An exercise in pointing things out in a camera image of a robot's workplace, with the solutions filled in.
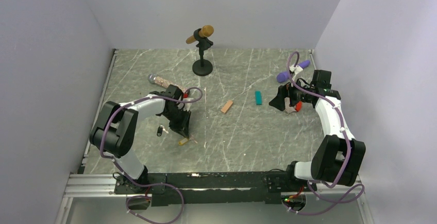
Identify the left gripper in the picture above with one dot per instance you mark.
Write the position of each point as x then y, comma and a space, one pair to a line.
182, 127

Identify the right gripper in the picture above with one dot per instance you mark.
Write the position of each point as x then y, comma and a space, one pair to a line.
286, 91

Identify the yellow tag key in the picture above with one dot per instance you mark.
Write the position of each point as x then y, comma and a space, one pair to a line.
186, 140

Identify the red carabiner keyring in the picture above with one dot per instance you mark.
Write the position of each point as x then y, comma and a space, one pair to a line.
298, 106

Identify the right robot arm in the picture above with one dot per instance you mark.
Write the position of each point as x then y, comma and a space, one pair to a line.
339, 156

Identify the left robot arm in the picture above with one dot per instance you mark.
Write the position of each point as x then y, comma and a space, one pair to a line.
114, 130

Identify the purple microphone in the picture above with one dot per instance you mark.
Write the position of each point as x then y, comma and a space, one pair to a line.
284, 76

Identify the black tag key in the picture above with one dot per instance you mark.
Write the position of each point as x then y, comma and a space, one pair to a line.
161, 130

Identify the teal block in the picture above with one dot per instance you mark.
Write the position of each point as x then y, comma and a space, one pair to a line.
258, 98

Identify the wooden block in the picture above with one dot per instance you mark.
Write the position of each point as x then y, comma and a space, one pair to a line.
227, 106

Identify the glitter microphone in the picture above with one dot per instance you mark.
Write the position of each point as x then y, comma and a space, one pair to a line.
155, 79

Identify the black microphone stand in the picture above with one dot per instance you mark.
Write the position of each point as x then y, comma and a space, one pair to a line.
202, 67

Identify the gold microphone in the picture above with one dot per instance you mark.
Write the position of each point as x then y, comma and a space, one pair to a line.
204, 32

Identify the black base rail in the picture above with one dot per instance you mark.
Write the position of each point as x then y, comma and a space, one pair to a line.
269, 187

